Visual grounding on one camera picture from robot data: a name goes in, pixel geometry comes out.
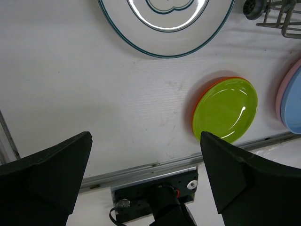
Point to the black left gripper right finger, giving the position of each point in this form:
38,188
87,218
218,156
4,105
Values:
250,190

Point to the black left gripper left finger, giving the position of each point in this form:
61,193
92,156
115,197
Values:
41,189

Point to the lime green small plate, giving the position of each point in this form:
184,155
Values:
226,109

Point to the orange small plate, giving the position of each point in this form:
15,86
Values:
201,92

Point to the pink plate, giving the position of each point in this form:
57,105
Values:
283,86

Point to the white plate blue rim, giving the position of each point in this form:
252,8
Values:
166,28

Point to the aluminium table frame rail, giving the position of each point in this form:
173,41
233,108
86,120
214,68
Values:
148,172

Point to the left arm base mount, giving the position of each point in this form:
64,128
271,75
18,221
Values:
164,198

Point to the grey wire dish rack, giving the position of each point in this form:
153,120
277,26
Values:
284,15

